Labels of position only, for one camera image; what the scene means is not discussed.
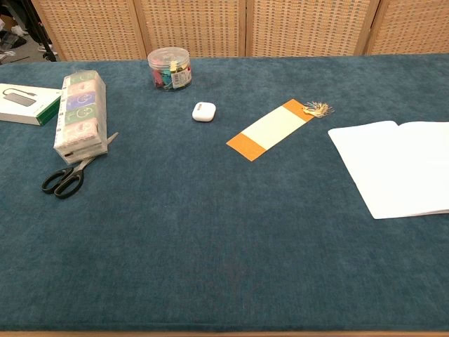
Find black tripod stand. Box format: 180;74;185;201
20;0;59;62

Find white USB hub box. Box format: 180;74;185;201
0;83;62;126

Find colourful wrapped tissue pack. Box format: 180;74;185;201
53;70;108;165

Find orange cream tasselled bookmark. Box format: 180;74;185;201
226;98;335;162

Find black handled scissors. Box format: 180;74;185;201
41;131;119;199

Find small white case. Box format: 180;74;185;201
192;101;217;123

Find teal blue table cloth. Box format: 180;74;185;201
0;53;449;333

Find wicker folding screen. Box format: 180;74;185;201
30;0;449;61

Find clear jar of colourful clips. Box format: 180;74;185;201
147;47;193;92

